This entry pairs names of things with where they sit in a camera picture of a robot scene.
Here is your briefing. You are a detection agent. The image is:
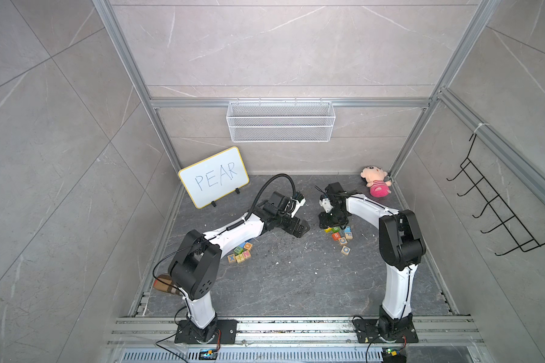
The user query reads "wooden O letter block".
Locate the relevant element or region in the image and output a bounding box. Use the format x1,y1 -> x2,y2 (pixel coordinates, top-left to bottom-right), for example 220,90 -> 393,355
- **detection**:
341,246 -> 351,256

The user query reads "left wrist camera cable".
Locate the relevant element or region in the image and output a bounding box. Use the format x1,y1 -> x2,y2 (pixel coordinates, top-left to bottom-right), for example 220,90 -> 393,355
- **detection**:
247,173 -> 297,219

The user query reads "black wire hook rack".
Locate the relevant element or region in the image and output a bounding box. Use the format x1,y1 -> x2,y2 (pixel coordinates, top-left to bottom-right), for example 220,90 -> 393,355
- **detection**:
446,133 -> 545,257

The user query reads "white wire mesh basket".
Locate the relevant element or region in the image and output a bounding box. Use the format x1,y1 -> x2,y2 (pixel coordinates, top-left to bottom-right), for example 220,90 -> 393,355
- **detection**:
226,101 -> 336,143

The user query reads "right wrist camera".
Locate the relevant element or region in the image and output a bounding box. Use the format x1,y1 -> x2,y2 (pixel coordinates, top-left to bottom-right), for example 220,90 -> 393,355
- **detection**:
319,197 -> 333,213

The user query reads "whiteboard with yellow frame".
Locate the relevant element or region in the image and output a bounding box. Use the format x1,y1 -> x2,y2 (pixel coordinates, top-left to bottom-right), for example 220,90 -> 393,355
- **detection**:
178,147 -> 250,209

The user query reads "plaid brown pouch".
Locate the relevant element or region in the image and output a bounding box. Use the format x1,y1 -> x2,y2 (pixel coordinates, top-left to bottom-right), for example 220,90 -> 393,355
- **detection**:
153,274 -> 182,296

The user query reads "aluminium rail front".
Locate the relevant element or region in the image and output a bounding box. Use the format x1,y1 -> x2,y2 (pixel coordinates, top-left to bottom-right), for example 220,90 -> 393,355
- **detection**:
104,316 -> 484,346

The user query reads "pink plush doll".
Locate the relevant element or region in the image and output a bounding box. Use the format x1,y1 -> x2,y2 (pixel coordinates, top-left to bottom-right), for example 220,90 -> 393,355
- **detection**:
360,166 -> 392,198

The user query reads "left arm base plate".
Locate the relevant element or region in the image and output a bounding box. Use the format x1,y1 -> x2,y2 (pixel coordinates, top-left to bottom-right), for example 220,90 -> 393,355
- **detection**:
174,319 -> 238,344

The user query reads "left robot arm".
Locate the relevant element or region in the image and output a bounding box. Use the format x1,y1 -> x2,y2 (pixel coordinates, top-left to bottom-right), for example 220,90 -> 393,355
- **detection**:
167,192 -> 310,330

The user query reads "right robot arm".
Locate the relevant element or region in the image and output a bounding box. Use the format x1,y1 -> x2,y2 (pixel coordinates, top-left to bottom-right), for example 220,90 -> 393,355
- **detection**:
319,182 -> 426,340

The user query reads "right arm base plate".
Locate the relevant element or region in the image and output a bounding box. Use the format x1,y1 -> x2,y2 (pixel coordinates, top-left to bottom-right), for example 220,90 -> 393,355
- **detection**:
352,317 -> 419,343

